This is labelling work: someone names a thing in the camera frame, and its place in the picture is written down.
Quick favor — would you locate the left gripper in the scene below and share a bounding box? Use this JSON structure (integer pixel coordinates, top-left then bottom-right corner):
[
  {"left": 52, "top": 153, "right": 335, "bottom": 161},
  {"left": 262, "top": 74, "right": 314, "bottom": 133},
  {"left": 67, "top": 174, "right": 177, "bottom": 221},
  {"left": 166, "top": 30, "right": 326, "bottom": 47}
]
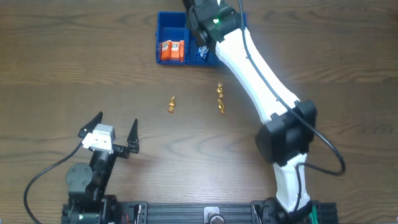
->
[{"left": 77, "top": 111, "right": 140, "bottom": 160}]

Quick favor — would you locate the blue candy pack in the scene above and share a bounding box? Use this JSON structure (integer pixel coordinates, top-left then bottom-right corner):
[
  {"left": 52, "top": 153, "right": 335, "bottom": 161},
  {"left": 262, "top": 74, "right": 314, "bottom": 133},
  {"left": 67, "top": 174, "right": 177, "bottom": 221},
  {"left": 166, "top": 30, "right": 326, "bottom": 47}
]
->
[{"left": 195, "top": 45, "right": 210, "bottom": 61}]

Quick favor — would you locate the blue tray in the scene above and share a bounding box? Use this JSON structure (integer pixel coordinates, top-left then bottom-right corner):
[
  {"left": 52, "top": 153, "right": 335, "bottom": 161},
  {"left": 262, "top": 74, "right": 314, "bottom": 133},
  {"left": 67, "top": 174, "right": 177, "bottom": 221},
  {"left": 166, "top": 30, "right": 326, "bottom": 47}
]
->
[{"left": 155, "top": 11, "right": 249, "bottom": 67}]

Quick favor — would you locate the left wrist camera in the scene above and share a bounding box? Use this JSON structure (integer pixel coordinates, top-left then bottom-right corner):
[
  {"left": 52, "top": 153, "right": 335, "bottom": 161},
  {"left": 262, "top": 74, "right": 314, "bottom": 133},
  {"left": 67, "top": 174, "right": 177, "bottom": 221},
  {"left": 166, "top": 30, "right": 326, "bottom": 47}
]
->
[{"left": 81, "top": 123, "right": 116, "bottom": 155}]

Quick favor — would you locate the black cable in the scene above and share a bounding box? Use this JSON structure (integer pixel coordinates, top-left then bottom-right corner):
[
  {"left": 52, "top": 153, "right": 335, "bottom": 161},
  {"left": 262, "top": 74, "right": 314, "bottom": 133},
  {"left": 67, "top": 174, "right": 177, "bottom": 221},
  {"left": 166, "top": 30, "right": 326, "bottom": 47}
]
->
[
  {"left": 292, "top": 105, "right": 346, "bottom": 177},
  {"left": 23, "top": 141, "right": 85, "bottom": 224}
]

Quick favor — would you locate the mounting rail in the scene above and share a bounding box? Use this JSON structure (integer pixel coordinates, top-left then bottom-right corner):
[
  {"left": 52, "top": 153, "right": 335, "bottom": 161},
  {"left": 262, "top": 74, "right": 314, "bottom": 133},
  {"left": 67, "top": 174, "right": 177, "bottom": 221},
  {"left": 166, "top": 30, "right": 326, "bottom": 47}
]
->
[{"left": 62, "top": 201, "right": 338, "bottom": 224}]

